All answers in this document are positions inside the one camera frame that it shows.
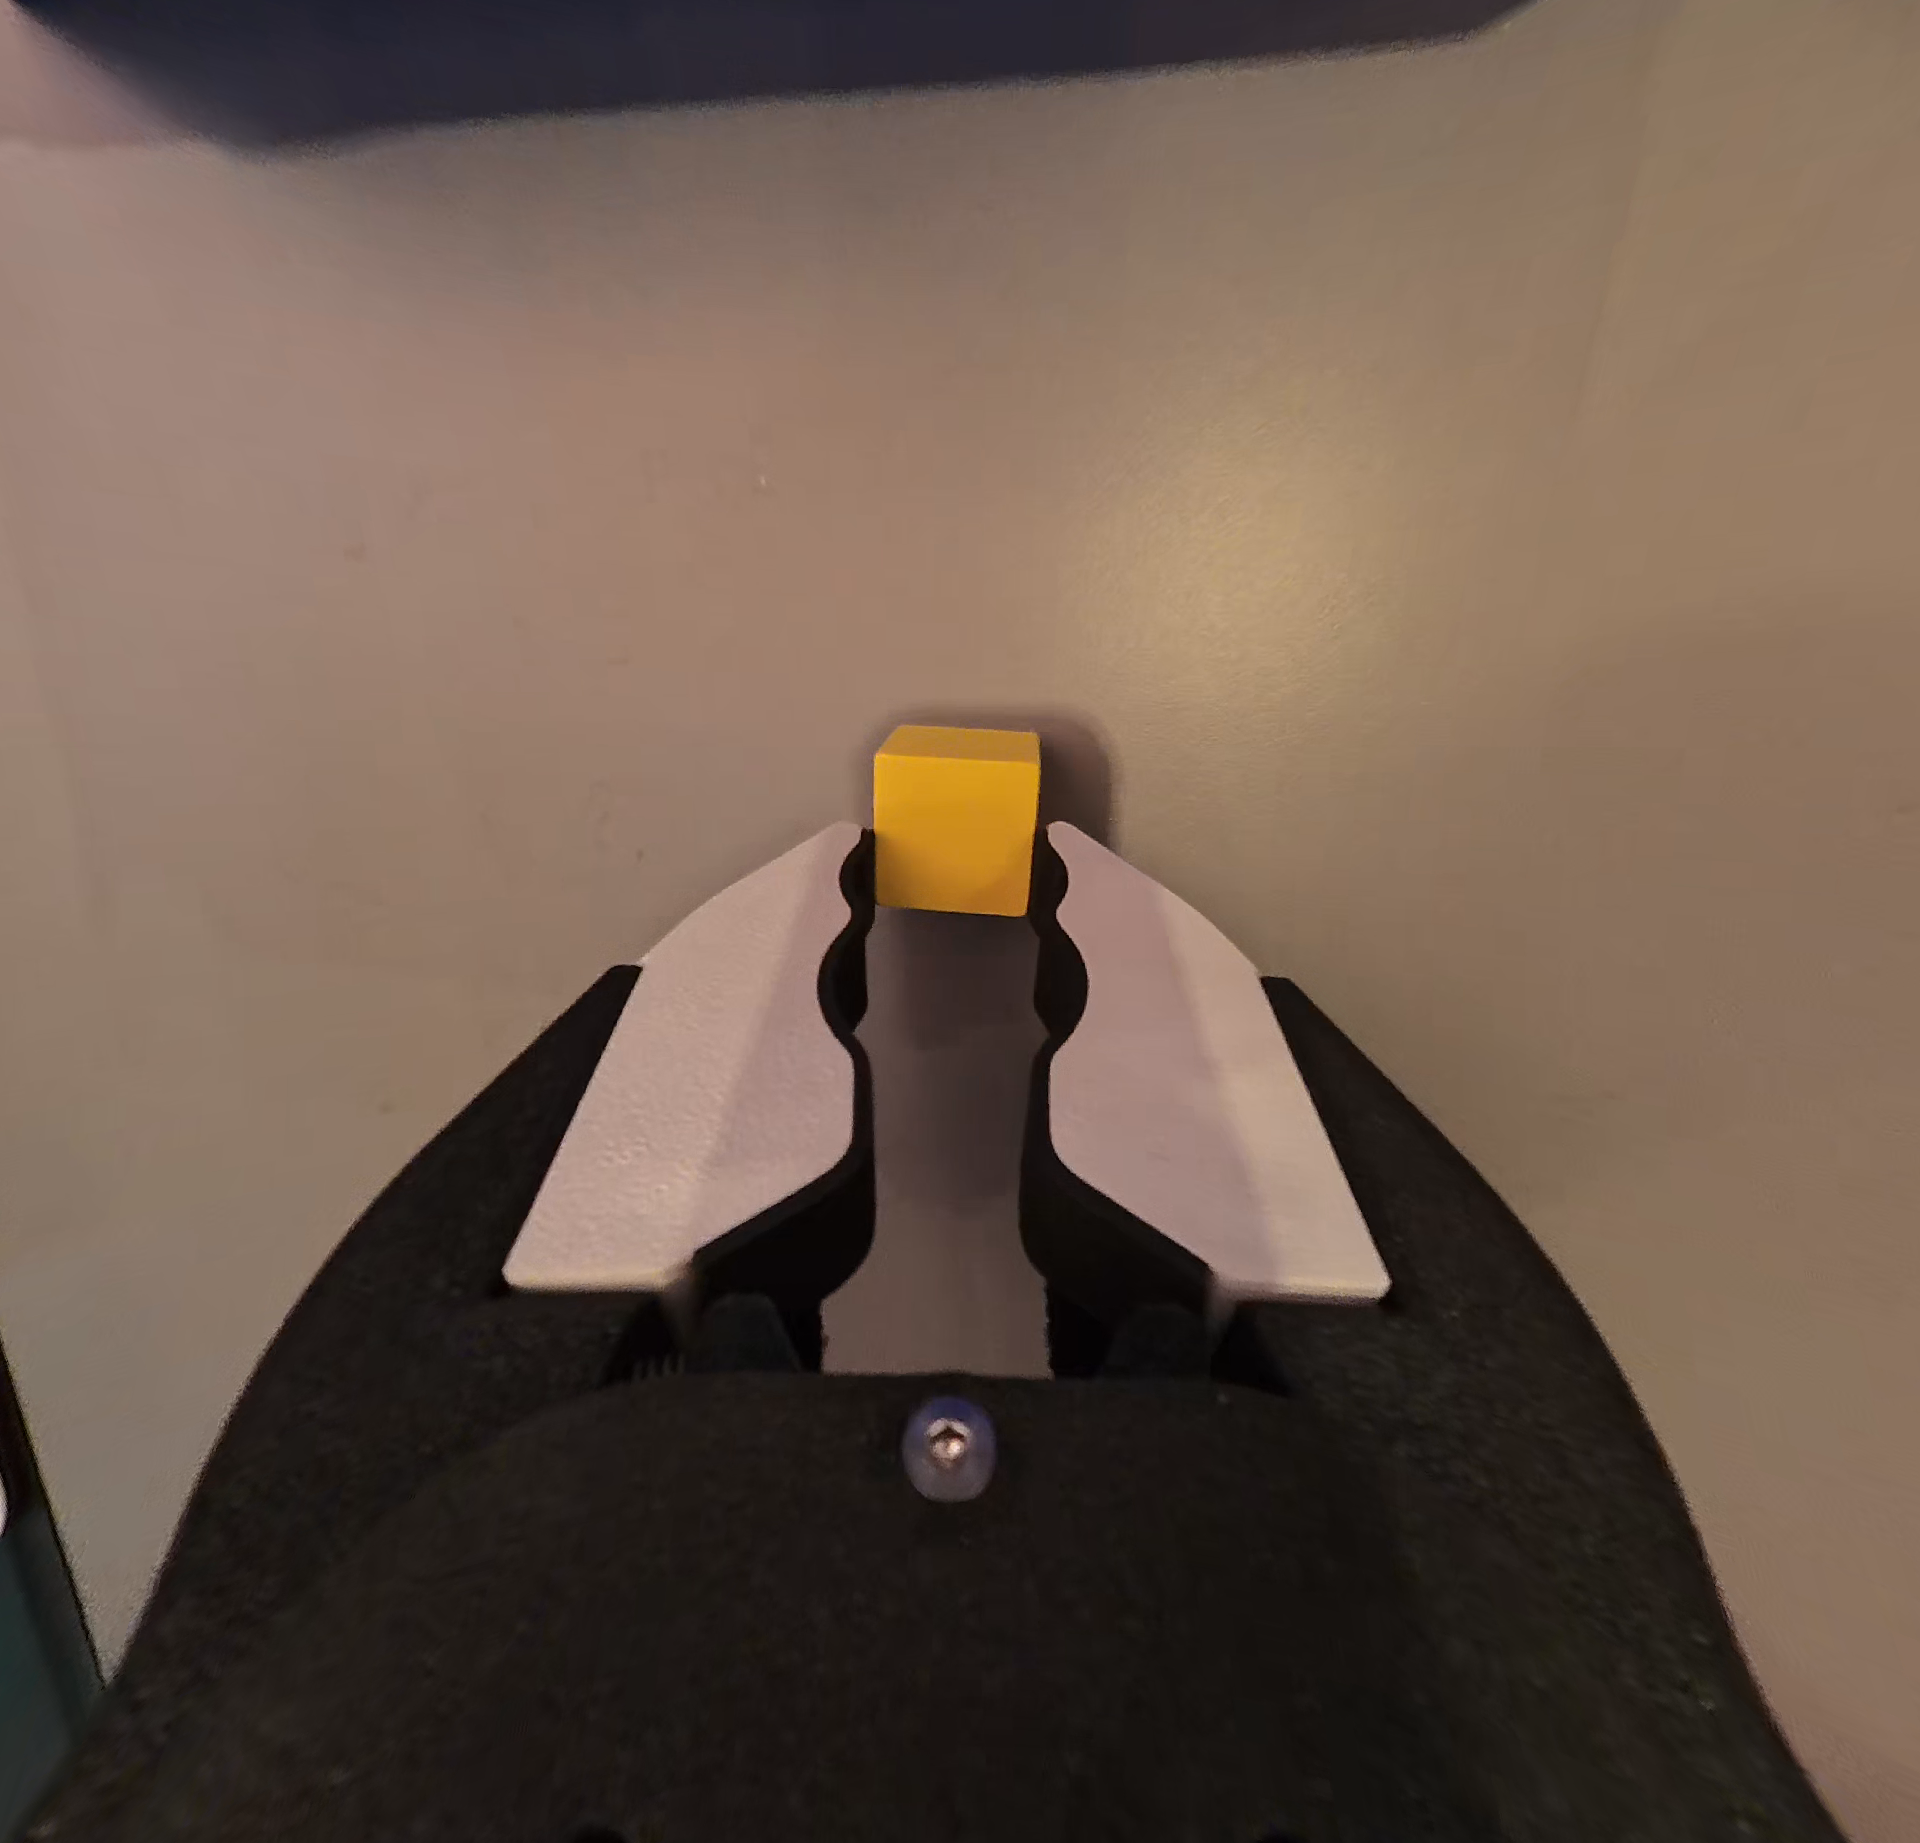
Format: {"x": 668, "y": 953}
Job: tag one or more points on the black rectangular table panel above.
{"x": 37, "y": 1617}

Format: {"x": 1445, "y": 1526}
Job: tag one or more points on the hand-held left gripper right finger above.
{"x": 1199, "y": 1108}

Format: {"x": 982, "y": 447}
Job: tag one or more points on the yellow cube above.
{"x": 956, "y": 824}

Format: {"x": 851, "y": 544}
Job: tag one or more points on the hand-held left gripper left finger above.
{"x": 689, "y": 1108}

